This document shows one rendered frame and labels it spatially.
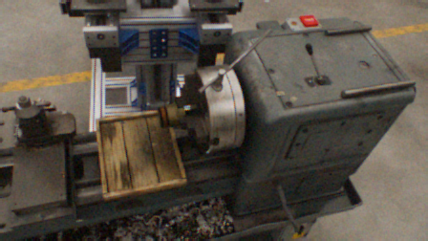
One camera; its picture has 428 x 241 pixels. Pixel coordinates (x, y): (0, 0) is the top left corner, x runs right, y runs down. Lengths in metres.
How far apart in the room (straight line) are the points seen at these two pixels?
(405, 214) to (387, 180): 0.25
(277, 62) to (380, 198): 1.62
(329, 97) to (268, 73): 0.22
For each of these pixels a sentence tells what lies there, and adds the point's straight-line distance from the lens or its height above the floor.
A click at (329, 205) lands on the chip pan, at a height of 0.54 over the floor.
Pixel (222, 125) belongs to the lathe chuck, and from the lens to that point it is 1.25.
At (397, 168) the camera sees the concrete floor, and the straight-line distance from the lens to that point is 2.97.
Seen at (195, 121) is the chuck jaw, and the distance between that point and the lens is 1.32.
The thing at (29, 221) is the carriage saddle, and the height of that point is 0.92.
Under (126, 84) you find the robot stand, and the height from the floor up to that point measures 0.22.
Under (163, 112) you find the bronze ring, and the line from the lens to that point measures 1.33.
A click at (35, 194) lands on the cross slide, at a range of 1.38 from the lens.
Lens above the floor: 2.14
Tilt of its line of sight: 50 degrees down
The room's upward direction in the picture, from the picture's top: 10 degrees clockwise
